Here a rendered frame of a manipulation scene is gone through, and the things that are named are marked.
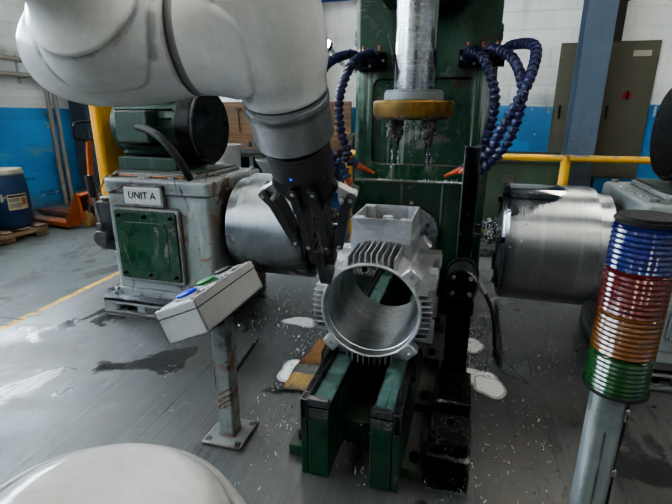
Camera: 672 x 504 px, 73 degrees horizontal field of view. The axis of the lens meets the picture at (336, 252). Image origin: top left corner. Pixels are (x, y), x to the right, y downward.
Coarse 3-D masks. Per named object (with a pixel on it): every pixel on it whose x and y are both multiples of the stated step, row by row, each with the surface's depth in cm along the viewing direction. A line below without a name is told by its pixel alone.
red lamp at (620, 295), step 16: (608, 272) 45; (608, 288) 45; (624, 288) 44; (640, 288) 43; (656, 288) 42; (608, 304) 45; (624, 304) 44; (640, 304) 43; (656, 304) 43; (640, 320) 43; (656, 320) 43
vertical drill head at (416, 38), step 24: (408, 0) 92; (432, 0) 92; (408, 24) 93; (432, 24) 93; (408, 48) 94; (432, 48) 95; (408, 72) 95; (432, 72) 96; (384, 96) 101; (408, 96) 95; (432, 96) 95; (432, 120) 96
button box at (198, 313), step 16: (224, 272) 71; (240, 272) 71; (256, 272) 75; (208, 288) 63; (224, 288) 66; (240, 288) 69; (256, 288) 73; (176, 304) 60; (192, 304) 59; (208, 304) 61; (224, 304) 65; (240, 304) 68; (160, 320) 62; (176, 320) 61; (192, 320) 60; (208, 320) 60; (176, 336) 62; (192, 336) 61
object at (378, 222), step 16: (368, 208) 84; (384, 208) 85; (400, 208) 84; (416, 208) 82; (352, 224) 75; (368, 224) 75; (384, 224) 74; (400, 224) 73; (416, 224) 80; (352, 240) 76; (368, 240) 75; (384, 240) 75; (400, 240) 74; (416, 240) 79
